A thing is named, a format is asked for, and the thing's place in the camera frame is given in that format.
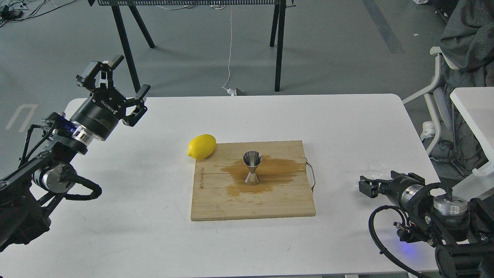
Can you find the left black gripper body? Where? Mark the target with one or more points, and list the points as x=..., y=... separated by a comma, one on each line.
x=101, y=112

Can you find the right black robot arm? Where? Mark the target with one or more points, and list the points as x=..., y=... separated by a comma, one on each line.
x=460, y=231

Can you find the white side table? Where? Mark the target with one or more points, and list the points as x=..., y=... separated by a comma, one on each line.
x=476, y=105

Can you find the person in grey hoodie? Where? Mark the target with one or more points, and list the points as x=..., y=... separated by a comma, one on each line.
x=467, y=41

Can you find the wooden cutting board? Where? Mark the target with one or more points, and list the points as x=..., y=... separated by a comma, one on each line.
x=284, y=190

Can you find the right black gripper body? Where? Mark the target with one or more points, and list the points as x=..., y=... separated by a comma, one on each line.
x=402, y=189

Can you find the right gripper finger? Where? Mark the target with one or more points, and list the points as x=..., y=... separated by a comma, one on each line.
x=414, y=176
x=373, y=187

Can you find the white office chair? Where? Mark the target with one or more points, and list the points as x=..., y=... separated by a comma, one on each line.
x=435, y=98

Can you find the small clear glass cup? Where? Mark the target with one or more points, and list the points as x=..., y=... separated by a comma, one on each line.
x=374, y=169

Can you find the yellow lemon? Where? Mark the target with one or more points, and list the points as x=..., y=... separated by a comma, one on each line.
x=201, y=146

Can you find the steel double jigger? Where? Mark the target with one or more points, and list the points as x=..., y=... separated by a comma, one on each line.
x=252, y=159

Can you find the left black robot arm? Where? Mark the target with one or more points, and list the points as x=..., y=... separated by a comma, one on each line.
x=45, y=175

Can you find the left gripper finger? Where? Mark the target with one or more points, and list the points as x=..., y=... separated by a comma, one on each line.
x=99, y=76
x=139, y=103

